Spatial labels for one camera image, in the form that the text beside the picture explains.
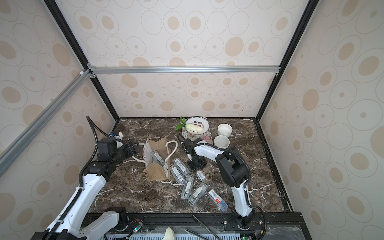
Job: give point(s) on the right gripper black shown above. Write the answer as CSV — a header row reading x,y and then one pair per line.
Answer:
x,y
196,162

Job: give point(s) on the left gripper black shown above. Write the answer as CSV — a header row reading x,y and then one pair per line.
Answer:
x,y
132,147

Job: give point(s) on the clear compass case red blue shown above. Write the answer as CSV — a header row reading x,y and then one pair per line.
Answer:
x,y
200,175

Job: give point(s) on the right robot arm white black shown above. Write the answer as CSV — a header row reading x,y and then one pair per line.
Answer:
x,y
234,171

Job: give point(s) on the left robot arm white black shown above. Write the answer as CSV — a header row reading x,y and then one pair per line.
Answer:
x,y
92,178

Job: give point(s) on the clear compass case bottom slanted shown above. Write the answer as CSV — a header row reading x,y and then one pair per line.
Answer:
x,y
197,194

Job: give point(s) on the floral square plate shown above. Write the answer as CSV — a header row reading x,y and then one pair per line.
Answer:
x,y
206,136

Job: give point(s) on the white ceramic cup front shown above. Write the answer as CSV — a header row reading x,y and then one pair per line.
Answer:
x,y
221,142

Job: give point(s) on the white ceramic cup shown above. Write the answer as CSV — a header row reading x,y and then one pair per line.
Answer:
x,y
221,142
225,130

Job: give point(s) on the white vegetable with green leaves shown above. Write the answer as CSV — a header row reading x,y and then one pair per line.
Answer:
x,y
194,129

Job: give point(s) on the white ceramic cup rear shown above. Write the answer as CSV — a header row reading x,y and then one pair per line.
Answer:
x,y
225,130

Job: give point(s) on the round patterned bowl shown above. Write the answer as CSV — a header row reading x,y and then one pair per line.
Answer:
x,y
199,121

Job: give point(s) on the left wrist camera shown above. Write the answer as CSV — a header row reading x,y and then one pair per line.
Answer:
x,y
109,146

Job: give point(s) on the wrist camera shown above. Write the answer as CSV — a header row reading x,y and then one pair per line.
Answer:
x,y
109,146
188,144

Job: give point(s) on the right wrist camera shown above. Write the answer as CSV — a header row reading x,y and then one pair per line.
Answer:
x,y
188,144

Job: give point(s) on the aluminium rail back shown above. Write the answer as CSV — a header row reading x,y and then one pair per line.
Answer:
x,y
184,70

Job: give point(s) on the aluminium rail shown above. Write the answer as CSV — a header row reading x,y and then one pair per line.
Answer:
x,y
184,70
28,135

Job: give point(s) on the black base frame front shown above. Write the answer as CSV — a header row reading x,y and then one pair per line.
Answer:
x,y
211,226

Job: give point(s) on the aluminium rail left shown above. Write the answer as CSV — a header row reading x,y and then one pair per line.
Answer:
x,y
28,135

